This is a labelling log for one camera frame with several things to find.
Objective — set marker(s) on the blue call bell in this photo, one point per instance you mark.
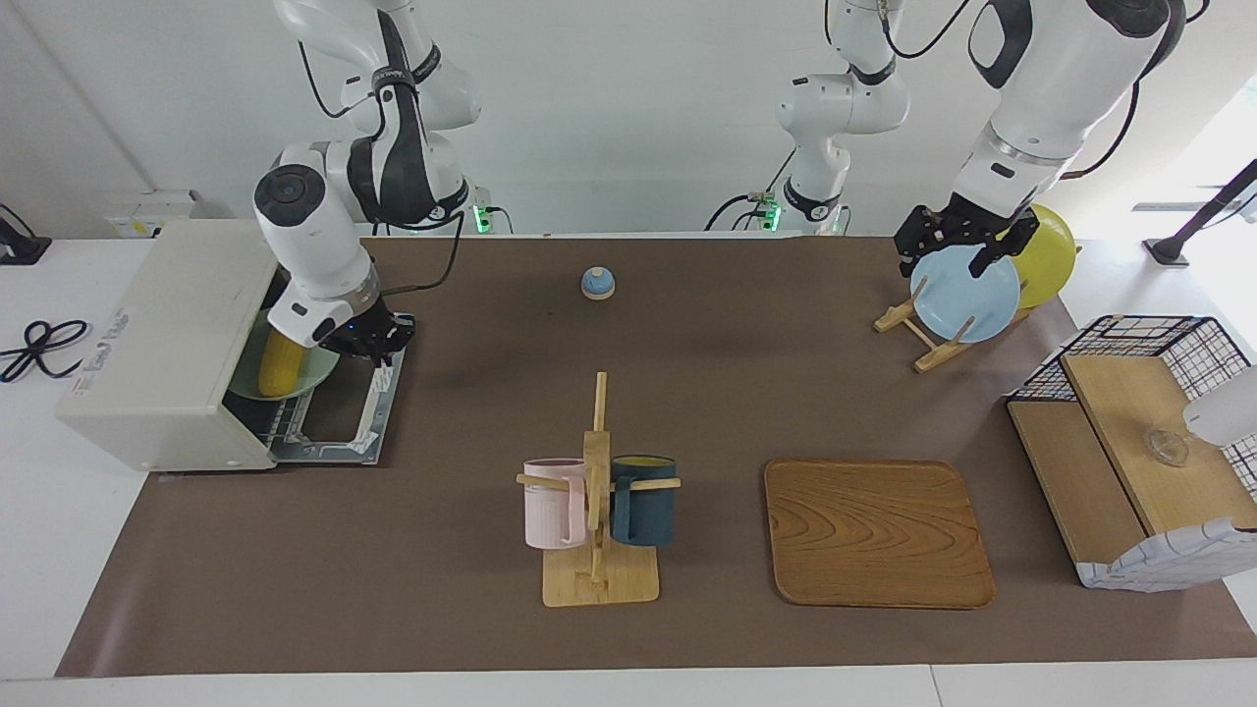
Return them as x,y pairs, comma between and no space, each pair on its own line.
598,284

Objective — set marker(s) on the yellow plate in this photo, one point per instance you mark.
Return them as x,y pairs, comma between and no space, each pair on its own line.
1051,257

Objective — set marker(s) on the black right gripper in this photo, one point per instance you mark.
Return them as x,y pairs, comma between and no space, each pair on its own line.
373,329

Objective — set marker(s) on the small clear glass dish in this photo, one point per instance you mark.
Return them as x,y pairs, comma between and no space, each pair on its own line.
1167,448

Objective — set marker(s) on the wooden mug rack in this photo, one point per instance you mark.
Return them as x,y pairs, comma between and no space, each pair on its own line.
596,550

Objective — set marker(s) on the dark teal mug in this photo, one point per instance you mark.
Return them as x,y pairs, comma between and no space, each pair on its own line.
646,506

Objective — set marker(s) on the stepped wooden box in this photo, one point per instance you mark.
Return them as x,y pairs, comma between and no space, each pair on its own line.
1129,403

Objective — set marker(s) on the small black stand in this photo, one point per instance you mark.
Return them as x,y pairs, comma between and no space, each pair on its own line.
20,247

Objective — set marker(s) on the wooden plate rack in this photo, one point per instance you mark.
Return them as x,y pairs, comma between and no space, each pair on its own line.
928,352

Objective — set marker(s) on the beige toaster oven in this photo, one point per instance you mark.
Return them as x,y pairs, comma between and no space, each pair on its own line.
157,334

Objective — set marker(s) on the pink mug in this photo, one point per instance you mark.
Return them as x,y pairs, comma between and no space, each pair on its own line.
550,506

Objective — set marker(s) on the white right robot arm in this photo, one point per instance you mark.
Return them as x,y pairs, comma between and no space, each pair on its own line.
314,236

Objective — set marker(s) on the brown table mat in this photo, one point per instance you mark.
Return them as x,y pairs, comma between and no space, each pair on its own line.
491,393

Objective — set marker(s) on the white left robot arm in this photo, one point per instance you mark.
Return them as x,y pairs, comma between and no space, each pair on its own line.
1056,88

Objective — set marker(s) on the white rounded object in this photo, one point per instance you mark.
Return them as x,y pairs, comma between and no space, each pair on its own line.
1226,410

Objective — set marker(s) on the black angled stand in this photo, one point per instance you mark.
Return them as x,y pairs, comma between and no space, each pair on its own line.
1193,231

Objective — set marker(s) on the brown wooden tray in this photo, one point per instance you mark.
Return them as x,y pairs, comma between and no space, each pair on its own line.
874,535

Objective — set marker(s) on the yellow corn cob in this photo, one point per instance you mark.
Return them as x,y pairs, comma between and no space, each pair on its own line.
280,365

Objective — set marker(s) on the light blue plate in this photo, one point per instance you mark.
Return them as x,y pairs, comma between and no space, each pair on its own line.
967,299

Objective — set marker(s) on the pale green plate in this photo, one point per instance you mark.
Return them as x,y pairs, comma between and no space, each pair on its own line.
319,368

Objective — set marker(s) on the white power strip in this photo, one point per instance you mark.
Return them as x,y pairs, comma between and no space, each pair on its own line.
147,211

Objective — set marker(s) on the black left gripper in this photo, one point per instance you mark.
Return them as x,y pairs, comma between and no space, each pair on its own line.
962,228

